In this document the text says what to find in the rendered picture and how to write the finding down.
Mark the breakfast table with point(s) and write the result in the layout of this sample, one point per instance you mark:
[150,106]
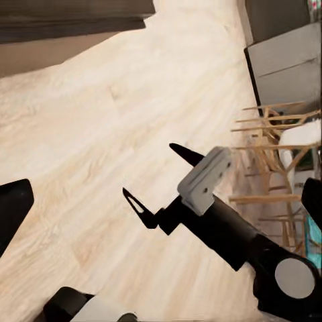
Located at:
[284,197]

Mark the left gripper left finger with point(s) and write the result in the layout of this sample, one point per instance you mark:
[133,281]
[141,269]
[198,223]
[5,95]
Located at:
[16,200]

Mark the fridge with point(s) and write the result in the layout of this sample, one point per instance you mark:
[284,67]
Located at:
[288,67]

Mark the fixed window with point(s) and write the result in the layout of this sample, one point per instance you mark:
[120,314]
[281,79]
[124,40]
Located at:
[306,162]

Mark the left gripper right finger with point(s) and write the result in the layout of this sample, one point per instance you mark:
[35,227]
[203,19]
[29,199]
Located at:
[312,199]

